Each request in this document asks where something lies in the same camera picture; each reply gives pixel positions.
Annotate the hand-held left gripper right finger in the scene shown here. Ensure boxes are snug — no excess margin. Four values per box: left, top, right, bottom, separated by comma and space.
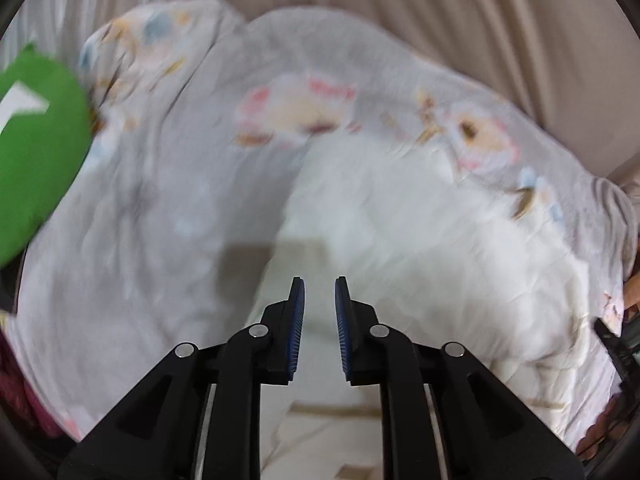
334, 276, 586, 480

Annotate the white quilted comforter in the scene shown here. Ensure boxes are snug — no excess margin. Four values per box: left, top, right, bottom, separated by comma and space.
245, 132, 608, 480

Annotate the grey floral blanket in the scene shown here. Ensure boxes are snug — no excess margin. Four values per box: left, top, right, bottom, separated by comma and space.
7, 0, 638, 441

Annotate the beige curtain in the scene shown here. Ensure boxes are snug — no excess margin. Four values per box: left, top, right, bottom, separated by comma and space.
150, 0, 640, 181

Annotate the light grey sheer curtain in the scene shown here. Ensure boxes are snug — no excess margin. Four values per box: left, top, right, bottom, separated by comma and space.
5, 0, 166, 61

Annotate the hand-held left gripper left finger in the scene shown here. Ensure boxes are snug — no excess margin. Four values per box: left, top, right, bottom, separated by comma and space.
57, 276, 306, 480

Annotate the green cushion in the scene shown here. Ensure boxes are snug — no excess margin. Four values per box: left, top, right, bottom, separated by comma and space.
0, 42, 93, 268

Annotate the dark red cloth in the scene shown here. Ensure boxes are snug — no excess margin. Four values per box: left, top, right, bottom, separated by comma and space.
0, 330, 66, 441

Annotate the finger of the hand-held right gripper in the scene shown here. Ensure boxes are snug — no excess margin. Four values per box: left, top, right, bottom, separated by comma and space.
594, 316, 640, 396

